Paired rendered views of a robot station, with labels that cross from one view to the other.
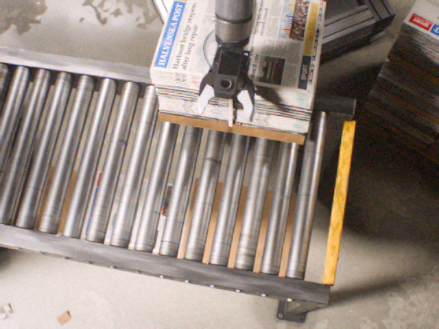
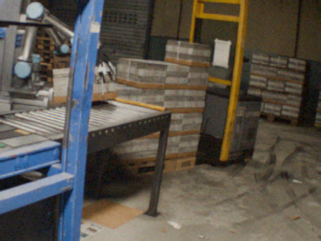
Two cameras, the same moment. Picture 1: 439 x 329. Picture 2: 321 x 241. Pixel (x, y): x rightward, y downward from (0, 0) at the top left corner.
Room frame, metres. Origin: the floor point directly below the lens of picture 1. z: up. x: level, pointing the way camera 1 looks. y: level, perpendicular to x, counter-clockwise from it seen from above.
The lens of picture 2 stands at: (-0.14, 2.92, 1.31)
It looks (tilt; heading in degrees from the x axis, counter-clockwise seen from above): 7 degrees down; 278
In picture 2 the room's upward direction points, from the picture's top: 7 degrees clockwise
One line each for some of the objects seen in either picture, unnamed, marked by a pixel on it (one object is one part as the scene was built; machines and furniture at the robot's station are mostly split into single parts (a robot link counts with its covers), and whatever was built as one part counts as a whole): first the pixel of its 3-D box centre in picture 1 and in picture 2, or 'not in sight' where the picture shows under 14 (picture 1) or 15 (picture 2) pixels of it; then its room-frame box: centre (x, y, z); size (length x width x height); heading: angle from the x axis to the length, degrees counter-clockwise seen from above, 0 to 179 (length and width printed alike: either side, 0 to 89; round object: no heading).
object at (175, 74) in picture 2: not in sight; (163, 74); (0.22, -1.44, 0.95); 0.38 x 0.29 x 0.23; 137
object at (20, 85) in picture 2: not in sight; (24, 82); (1.12, -0.09, 0.87); 0.15 x 0.15 x 0.10
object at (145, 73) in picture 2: not in sight; (140, 73); (0.42, -1.22, 0.95); 0.38 x 0.29 x 0.23; 139
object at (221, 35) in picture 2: not in sight; (216, 48); (-0.28, -2.01, 1.28); 0.57 x 0.01 x 0.65; 139
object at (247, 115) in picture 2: not in sight; (225, 124); (-0.51, -2.28, 0.40); 0.69 x 0.55 x 0.80; 139
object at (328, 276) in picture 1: (339, 200); (138, 103); (0.28, -0.29, 0.81); 0.43 x 0.03 x 0.02; 161
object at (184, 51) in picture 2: not in sight; (181, 105); (0.02, -1.67, 0.65); 0.39 x 0.30 x 1.29; 139
